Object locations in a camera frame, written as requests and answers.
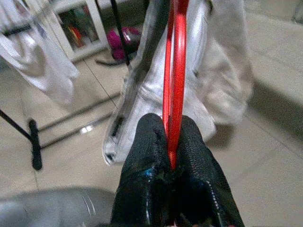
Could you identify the cream cloth garment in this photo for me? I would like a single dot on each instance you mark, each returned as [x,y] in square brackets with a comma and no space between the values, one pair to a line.
[220,82]

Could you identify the red plastic hanger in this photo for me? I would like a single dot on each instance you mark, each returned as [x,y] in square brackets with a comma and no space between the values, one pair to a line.
[177,82]

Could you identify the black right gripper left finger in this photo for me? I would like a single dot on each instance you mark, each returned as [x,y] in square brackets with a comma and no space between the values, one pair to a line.
[144,153]

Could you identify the chrome and black clothes rack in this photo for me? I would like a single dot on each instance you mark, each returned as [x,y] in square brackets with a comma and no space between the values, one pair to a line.
[35,146]

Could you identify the white hanging garment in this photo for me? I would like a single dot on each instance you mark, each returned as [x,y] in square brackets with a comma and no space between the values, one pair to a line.
[42,66]

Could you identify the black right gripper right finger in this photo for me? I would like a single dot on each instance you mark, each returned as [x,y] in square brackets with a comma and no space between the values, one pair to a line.
[198,170]

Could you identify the white shelf cabinet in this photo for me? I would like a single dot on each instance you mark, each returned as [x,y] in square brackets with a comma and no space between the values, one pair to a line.
[94,28]

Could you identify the magenta pink object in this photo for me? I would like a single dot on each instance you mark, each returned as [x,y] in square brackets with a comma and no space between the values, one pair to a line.
[113,37]

